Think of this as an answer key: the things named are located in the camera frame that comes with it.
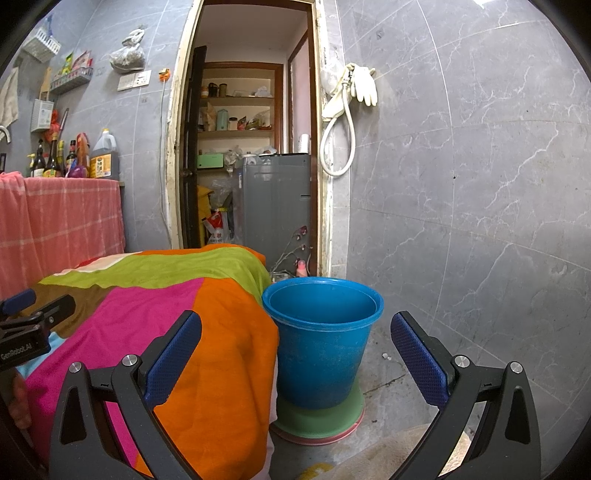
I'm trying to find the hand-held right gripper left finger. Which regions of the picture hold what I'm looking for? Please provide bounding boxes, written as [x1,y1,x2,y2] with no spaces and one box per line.
[48,310,204,480]

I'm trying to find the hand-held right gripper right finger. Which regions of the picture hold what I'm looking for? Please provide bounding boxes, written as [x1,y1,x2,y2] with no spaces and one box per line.
[390,310,542,480]

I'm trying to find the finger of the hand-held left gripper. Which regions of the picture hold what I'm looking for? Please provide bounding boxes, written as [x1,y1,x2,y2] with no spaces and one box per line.
[0,288,37,319]
[0,294,77,344]

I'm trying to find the blue plastic bucket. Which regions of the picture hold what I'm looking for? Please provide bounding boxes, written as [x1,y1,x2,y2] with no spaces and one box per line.
[262,277,385,411]

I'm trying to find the person's left hand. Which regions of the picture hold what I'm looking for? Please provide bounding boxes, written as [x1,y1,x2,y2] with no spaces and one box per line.
[11,375,32,430]

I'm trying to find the multicoloured towel blanket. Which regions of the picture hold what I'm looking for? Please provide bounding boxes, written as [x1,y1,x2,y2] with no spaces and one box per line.
[21,244,280,480]

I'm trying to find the pink checked cloth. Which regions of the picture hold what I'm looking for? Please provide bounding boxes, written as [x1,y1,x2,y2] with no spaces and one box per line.
[0,172,126,301]

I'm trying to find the pink plastic basin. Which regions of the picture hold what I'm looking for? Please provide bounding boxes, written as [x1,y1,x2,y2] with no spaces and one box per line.
[270,406,365,446]

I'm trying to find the red and white bag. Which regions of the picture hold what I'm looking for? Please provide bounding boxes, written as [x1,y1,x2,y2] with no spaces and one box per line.
[205,210,234,245]

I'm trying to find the yellow bag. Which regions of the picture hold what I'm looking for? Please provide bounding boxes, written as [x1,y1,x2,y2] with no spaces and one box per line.
[198,185,213,234]

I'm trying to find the large cooking oil jug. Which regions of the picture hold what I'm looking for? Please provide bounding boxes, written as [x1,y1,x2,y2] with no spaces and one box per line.
[89,129,121,182]

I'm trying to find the crumpled clear plastic bag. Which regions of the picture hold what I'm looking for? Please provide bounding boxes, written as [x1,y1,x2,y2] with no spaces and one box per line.
[210,178,236,210]

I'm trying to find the grey washing machine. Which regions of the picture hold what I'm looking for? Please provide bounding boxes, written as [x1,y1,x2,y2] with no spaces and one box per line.
[233,154,312,278]

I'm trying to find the dark wooden door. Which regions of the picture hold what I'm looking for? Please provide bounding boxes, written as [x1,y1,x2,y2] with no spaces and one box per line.
[178,45,207,250]

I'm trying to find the beige hanging towel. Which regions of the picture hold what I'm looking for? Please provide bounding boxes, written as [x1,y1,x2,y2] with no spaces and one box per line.
[0,67,20,127]

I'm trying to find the white plastic basket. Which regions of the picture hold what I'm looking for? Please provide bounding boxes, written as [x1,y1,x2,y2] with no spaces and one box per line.
[22,28,62,64]

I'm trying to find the hanging clear plastic bag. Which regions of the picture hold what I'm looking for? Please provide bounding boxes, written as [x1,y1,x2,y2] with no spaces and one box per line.
[109,28,146,75]

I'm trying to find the wooden shelf unit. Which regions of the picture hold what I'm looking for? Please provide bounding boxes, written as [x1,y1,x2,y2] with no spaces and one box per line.
[198,62,283,155]

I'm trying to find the white rubber gloves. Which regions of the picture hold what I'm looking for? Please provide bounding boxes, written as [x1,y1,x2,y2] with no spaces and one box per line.
[351,66,378,107]

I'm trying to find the white wall holder box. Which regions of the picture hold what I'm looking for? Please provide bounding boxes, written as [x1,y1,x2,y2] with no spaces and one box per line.
[31,99,55,133]

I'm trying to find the thin white cable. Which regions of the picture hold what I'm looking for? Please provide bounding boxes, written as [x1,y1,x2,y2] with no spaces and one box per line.
[159,80,172,252]

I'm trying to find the wooden door frame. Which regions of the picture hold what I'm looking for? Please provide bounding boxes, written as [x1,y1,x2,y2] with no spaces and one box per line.
[166,0,334,278]

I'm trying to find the grey wall shelf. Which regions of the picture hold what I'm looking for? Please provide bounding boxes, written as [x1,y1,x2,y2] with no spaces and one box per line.
[50,67,94,95]

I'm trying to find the white hose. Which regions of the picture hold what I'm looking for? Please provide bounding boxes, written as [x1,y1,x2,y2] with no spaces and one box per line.
[320,64,357,177]

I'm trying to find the white wall socket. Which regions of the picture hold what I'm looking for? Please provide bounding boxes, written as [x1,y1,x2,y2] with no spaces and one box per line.
[117,70,152,92]

